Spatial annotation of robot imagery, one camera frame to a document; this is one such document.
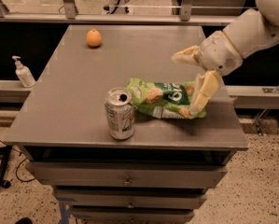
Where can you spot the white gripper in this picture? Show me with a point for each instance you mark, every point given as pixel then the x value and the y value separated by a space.
pixel 219 54

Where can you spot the green rice chip bag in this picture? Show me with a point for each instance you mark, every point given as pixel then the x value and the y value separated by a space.
pixel 166 100

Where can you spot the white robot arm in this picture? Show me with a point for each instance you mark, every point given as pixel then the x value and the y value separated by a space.
pixel 254 30

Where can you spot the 7up soda can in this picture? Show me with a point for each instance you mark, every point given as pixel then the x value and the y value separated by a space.
pixel 119 111

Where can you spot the orange fruit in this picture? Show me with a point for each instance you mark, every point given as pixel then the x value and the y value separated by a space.
pixel 94 38

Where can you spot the grey drawer cabinet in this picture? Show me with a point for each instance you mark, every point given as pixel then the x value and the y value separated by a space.
pixel 64 120

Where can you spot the white pump dispenser bottle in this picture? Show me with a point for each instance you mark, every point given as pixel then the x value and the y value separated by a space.
pixel 23 73

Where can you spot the top grey drawer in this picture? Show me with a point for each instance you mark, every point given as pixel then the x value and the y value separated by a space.
pixel 126 175

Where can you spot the grey drawer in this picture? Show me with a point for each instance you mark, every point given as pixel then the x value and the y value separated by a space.
pixel 126 175
pixel 133 215
pixel 131 198

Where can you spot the middle grey drawer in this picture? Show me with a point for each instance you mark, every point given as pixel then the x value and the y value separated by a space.
pixel 131 198

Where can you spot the bottom grey drawer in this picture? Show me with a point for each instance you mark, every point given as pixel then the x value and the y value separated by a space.
pixel 133 215

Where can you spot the black stand leg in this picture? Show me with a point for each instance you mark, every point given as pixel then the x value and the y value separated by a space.
pixel 4 156

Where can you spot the metal window rail frame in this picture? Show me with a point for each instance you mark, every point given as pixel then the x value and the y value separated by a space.
pixel 196 12

